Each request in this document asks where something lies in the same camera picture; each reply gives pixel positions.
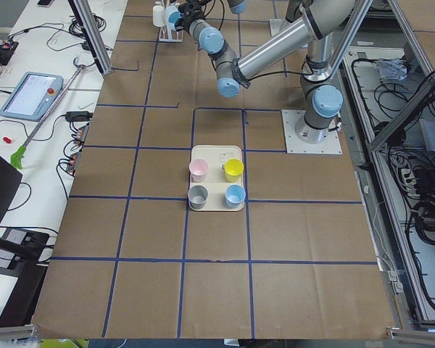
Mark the light blue cup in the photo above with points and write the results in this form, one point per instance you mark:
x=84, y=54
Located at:
x=172, y=15
x=234, y=196

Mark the aluminium frame post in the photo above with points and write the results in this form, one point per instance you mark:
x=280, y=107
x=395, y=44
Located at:
x=85, y=18

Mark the green handled reacher grabber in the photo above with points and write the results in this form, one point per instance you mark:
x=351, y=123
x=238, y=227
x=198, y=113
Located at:
x=16, y=158

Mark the cream serving tray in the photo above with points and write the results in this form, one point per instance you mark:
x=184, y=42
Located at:
x=215, y=182

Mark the grey plastic cup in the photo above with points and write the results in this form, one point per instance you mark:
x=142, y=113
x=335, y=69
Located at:
x=197, y=197

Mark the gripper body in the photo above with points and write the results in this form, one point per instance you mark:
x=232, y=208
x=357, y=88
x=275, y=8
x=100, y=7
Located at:
x=185, y=23

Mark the white wire cup rack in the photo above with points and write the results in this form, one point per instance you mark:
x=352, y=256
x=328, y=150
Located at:
x=165, y=33

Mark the pink plastic cup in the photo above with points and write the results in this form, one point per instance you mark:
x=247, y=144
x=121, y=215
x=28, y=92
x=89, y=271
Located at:
x=198, y=169

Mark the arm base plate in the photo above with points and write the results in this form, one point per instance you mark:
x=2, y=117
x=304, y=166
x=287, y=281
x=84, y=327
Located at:
x=277, y=25
x=300, y=138

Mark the black smartphone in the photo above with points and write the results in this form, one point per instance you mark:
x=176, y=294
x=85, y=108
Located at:
x=44, y=3

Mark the blue teach pendant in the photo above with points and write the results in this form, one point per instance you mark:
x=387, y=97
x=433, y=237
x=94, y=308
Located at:
x=32, y=97

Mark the black power adapter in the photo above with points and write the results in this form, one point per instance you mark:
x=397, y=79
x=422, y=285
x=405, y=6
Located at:
x=78, y=116

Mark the white plastic cup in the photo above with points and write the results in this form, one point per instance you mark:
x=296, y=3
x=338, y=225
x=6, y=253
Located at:
x=158, y=16

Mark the yellow plastic cup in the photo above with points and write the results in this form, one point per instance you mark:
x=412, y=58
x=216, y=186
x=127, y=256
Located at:
x=233, y=169

